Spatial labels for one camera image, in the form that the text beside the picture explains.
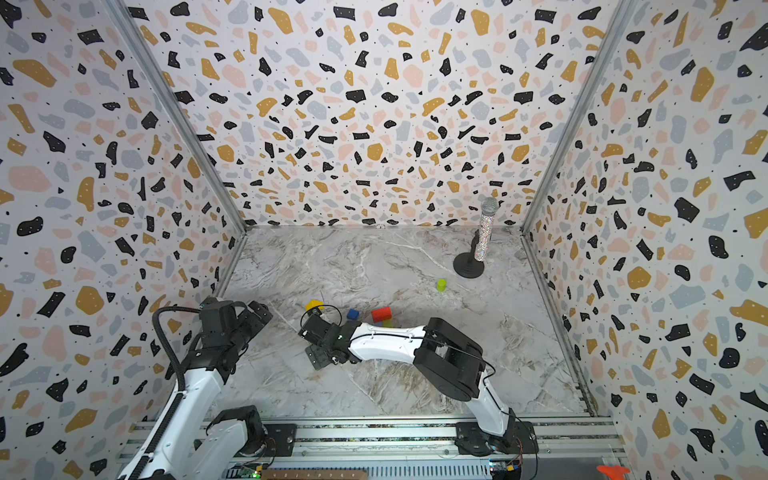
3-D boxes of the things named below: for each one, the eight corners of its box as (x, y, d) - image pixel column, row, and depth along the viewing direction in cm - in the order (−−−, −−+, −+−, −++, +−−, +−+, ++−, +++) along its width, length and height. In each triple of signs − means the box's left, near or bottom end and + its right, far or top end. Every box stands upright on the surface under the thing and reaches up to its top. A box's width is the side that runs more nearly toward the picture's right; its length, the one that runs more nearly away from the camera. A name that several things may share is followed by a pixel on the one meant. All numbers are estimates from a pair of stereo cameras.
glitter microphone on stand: (457, 274, 111) (475, 206, 86) (469, 262, 114) (488, 195, 90) (472, 284, 108) (495, 217, 83) (483, 272, 112) (508, 204, 87)
